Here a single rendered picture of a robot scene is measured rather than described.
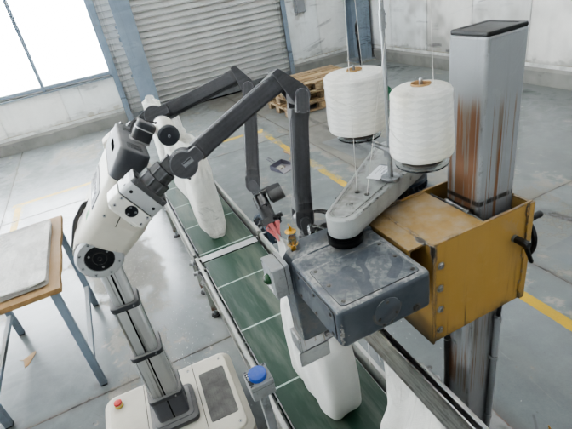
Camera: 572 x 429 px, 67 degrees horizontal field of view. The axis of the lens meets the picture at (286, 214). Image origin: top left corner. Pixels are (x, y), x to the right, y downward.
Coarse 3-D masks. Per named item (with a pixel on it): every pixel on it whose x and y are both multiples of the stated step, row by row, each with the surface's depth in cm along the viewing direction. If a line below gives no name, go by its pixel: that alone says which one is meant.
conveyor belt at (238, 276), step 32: (224, 256) 286; (256, 256) 280; (224, 288) 257; (256, 288) 252; (256, 320) 229; (256, 352) 209; (288, 352) 206; (288, 384) 190; (288, 416) 177; (320, 416) 174; (352, 416) 172
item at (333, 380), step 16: (288, 304) 170; (288, 320) 171; (288, 336) 182; (336, 352) 152; (352, 352) 156; (304, 368) 172; (320, 368) 155; (336, 368) 155; (352, 368) 158; (320, 384) 162; (336, 384) 158; (352, 384) 161; (320, 400) 168; (336, 400) 161; (352, 400) 167; (336, 416) 167
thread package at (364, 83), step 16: (336, 80) 109; (352, 80) 107; (368, 80) 107; (336, 96) 111; (352, 96) 109; (368, 96) 109; (336, 112) 113; (352, 112) 111; (368, 112) 111; (384, 112) 113; (336, 128) 116; (368, 128) 113; (384, 128) 115
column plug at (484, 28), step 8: (472, 24) 101; (480, 24) 100; (488, 24) 99; (496, 24) 97; (504, 24) 96; (512, 24) 93; (520, 24) 93; (528, 24) 94; (456, 32) 98; (464, 32) 96; (472, 32) 94; (480, 32) 92; (488, 32) 91; (496, 32) 92
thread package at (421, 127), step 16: (416, 80) 93; (432, 80) 94; (400, 96) 90; (416, 96) 88; (432, 96) 87; (448, 96) 88; (400, 112) 91; (416, 112) 89; (432, 112) 88; (448, 112) 90; (400, 128) 93; (416, 128) 90; (432, 128) 90; (448, 128) 91; (400, 144) 94; (416, 144) 92; (432, 144) 91; (448, 144) 92; (400, 160) 96; (416, 160) 93; (432, 160) 93
